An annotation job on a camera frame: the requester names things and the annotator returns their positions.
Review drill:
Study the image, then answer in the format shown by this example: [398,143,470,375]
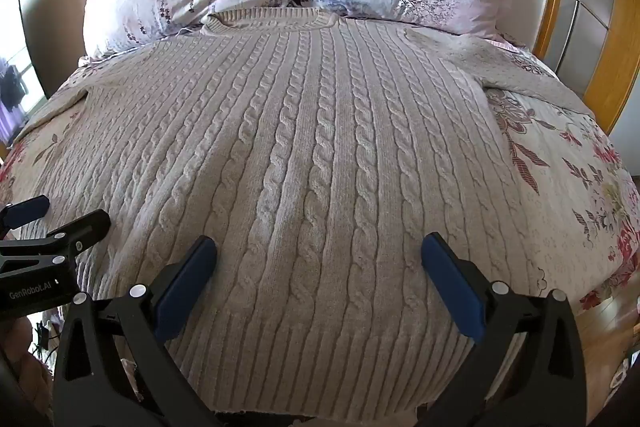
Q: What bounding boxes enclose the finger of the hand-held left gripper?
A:
[0,209,112,280]
[0,195,51,239]

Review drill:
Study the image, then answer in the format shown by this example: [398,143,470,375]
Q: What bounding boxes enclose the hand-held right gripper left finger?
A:
[52,235,218,427]

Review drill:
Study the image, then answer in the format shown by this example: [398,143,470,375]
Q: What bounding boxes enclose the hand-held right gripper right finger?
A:
[421,232,587,427]

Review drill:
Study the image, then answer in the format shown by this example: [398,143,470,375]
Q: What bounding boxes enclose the beige cable knit sweater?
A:
[10,7,596,419]

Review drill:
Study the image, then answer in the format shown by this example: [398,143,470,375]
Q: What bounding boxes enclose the window with purple curtain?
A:
[0,52,48,148]

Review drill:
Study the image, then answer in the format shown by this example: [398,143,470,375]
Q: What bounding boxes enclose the floral bedsheet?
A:
[0,32,640,408]

